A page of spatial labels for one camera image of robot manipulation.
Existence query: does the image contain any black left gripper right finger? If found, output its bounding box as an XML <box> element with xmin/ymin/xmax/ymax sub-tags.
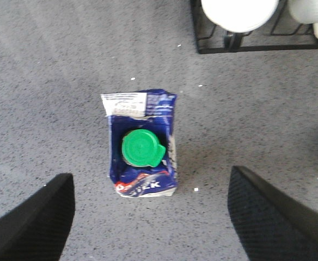
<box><xmin>228</xmin><ymin>166</ymin><xmax>318</xmax><ymax>260</ymax></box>

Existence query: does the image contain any smooth white mug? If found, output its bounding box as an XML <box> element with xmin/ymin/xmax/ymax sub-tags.
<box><xmin>201</xmin><ymin>0</ymin><xmax>279</xmax><ymax>33</ymax></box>

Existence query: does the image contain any blue white milk carton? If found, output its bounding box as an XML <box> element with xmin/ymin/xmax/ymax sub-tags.
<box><xmin>101</xmin><ymin>89</ymin><xmax>178</xmax><ymax>198</ymax></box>

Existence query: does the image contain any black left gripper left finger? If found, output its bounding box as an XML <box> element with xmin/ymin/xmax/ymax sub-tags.
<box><xmin>0</xmin><ymin>173</ymin><xmax>75</xmax><ymax>260</ymax></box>

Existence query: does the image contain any black wire mug rack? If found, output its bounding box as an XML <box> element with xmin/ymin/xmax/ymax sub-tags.
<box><xmin>190</xmin><ymin>1</ymin><xmax>318</xmax><ymax>54</ymax></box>

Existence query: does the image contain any ribbed white mug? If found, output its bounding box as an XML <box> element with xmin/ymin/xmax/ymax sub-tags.
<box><xmin>288</xmin><ymin>0</ymin><xmax>318</xmax><ymax>39</ymax></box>

